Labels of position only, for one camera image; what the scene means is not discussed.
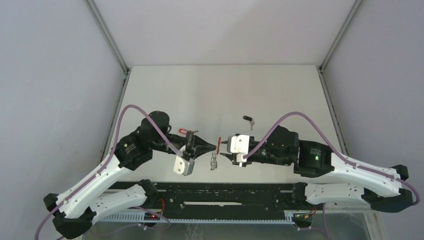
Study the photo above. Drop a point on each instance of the red tagged key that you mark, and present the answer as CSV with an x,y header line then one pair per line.
x,y
185,131

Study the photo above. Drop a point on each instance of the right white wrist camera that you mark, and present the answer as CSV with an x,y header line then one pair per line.
x,y
238,147

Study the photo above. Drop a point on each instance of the red handled keyring holder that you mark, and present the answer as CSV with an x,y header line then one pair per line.
x,y
214,156

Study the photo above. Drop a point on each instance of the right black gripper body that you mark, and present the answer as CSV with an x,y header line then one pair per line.
x,y
255,157

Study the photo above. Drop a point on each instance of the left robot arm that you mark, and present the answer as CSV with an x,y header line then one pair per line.
x,y
75,211

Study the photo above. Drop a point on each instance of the black tagged key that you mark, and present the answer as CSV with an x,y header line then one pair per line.
x,y
250,121

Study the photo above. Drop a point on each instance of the white slotted cable duct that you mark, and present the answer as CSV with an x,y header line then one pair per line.
x,y
145,217

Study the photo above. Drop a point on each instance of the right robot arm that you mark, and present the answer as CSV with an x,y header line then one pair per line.
x,y
360,184

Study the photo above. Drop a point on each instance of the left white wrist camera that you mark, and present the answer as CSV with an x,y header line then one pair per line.
x,y
183,167

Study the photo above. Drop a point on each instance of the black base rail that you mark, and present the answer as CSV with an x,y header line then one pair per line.
x,y
240,201

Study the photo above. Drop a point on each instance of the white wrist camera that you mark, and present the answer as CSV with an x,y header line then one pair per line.
x,y
183,167
238,147

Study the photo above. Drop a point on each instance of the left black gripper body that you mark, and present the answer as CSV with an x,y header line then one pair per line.
x,y
189,145

